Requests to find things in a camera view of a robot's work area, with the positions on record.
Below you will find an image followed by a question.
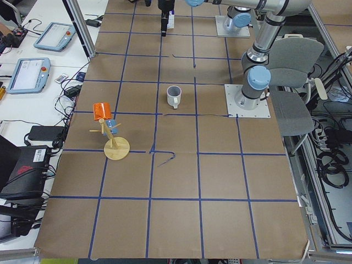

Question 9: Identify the orange mug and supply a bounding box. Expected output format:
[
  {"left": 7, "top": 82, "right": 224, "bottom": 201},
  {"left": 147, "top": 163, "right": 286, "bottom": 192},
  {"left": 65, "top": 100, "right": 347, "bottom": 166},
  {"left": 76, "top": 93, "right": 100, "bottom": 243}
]
[{"left": 93, "top": 102, "right": 112, "bottom": 120}]

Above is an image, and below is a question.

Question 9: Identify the lower teach pendant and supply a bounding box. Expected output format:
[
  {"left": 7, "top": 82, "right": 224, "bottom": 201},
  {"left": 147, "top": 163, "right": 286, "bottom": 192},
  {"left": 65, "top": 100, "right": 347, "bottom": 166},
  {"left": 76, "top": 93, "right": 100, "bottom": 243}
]
[{"left": 6, "top": 57, "right": 51, "bottom": 94}]

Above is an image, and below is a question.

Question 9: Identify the wooden mug tree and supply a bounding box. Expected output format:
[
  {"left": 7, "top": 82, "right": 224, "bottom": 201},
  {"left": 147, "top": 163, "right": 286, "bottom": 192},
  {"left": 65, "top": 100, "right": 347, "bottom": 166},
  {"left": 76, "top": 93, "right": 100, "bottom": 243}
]
[{"left": 89, "top": 123, "right": 130, "bottom": 161}]

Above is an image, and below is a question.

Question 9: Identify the black power brick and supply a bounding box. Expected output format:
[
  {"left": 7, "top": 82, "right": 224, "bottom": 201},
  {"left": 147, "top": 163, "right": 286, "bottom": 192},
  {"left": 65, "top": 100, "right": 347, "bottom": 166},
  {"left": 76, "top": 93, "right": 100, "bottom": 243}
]
[{"left": 24, "top": 125, "right": 64, "bottom": 149}]

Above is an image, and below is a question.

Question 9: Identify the aluminium frame post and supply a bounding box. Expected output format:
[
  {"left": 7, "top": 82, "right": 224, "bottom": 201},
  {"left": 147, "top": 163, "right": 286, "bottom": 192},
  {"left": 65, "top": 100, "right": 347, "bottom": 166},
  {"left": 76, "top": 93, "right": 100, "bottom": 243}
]
[{"left": 62, "top": 0, "right": 96, "bottom": 58}]

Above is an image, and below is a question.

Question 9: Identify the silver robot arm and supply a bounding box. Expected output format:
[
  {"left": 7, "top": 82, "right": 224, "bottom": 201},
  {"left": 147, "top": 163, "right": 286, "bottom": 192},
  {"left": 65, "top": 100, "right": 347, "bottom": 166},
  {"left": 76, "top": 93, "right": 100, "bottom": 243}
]
[
  {"left": 208, "top": 0, "right": 311, "bottom": 110},
  {"left": 158, "top": 0, "right": 251, "bottom": 36}
]

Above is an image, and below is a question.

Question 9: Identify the whole milk carton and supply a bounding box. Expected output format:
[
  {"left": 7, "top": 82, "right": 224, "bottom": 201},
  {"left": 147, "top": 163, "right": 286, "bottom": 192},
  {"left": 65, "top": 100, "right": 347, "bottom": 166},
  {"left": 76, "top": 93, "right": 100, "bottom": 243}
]
[{"left": 167, "top": 10, "right": 174, "bottom": 29}]

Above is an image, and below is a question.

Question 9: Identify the blue mug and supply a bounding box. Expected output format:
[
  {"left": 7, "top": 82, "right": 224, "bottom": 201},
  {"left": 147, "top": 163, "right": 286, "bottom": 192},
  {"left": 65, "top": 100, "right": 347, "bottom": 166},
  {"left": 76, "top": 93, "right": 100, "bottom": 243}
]
[{"left": 99, "top": 119, "right": 118, "bottom": 136}]

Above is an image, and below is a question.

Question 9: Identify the small black power adapter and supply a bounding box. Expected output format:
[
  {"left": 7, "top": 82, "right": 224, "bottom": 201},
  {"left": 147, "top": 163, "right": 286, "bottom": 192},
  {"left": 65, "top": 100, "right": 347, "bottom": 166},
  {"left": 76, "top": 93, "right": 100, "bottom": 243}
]
[{"left": 85, "top": 19, "right": 101, "bottom": 28}]

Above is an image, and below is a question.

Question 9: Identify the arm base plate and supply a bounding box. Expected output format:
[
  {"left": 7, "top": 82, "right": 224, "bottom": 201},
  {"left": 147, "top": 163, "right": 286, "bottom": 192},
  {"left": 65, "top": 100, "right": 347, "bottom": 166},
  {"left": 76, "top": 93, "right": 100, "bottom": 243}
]
[
  {"left": 224, "top": 84, "right": 271, "bottom": 118},
  {"left": 215, "top": 14, "right": 251, "bottom": 38}
]

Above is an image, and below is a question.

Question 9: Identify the upper teach pendant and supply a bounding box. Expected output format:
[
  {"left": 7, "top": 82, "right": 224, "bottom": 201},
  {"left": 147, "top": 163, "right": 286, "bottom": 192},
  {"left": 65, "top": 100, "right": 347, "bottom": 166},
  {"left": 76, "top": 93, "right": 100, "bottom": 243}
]
[{"left": 34, "top": 22, "right": 76, "bottom": 52}]

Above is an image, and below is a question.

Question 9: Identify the white grey mug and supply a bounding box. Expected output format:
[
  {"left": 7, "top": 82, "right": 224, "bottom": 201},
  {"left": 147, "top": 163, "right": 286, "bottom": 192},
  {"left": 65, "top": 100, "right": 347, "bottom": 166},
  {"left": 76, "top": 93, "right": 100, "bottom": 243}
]
[{"left": 167, "top": 85, "right": 182, "bottom": 109}]

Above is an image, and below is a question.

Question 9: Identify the teach pendant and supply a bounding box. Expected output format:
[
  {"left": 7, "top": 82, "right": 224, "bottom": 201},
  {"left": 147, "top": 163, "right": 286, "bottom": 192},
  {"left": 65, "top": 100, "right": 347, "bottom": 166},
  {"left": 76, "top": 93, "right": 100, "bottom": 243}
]
[
  {"left": 6, "top": 57, "right": 51, "bottom": 94},
  {"left": 34, "top": 22, "right": 76, "bottom": 52}
]

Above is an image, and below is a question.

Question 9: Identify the small remote control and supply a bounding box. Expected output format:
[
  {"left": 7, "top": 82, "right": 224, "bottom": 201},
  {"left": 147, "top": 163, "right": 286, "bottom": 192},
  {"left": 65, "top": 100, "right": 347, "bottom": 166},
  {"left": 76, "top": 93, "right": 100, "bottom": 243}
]
[{"left": 54, "top": 73, "right": 69, "bottom": 84}]

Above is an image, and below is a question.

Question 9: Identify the grey office chair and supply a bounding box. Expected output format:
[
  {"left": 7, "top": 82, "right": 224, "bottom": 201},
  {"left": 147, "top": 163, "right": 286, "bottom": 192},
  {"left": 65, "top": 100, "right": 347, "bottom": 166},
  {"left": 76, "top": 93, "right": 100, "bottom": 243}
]
[{"left": 268, "top": 34, "right": 329, "bottom": 155}]

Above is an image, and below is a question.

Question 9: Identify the black laptop computer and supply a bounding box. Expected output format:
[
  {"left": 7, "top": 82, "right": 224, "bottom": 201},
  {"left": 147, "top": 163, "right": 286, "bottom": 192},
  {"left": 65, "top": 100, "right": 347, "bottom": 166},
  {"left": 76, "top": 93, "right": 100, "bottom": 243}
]
[{"left": 1, "top": 137, "right": 50, "bottom": 206}]

